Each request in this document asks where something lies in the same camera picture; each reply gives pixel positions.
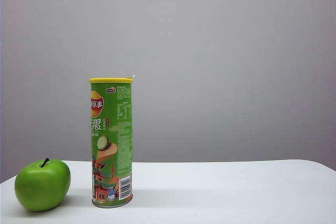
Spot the green chips can yellow lid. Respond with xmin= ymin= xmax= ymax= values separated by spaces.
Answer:
xmin=89 ymin=74 xmax=136 ymax=208

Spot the green apple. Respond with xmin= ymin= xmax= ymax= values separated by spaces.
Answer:
xmin=14 ymin=157 xmax=71 ymax=212

